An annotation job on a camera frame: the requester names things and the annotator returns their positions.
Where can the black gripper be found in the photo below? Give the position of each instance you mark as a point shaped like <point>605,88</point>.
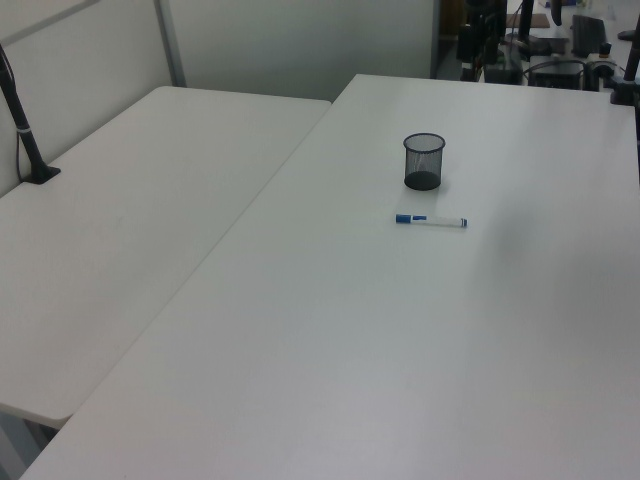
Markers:
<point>484,10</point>

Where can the blue and white marker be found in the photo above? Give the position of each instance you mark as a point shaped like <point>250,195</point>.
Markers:
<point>440,221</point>

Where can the black monitor stand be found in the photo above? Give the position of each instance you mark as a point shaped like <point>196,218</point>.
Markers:
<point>526,22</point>

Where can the black electronics box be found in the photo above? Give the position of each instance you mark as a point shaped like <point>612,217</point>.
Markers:
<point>556,74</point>

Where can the black keyboard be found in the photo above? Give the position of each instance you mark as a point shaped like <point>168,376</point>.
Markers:
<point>589,32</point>

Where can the white device with black knob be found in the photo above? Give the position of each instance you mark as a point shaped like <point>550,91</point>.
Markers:
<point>602,65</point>

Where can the black mesh pen cup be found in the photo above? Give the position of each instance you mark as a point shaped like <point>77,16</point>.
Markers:
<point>422,181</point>

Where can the black pole with table clamp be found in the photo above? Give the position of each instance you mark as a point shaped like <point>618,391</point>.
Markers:
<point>631,65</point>

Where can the white side table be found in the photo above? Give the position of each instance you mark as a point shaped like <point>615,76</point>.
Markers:
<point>125,210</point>

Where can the grey partition frame post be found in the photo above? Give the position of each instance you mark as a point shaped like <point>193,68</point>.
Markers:
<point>170,42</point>

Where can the black camera pole with base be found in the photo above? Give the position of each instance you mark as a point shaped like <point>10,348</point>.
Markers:
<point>25,137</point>

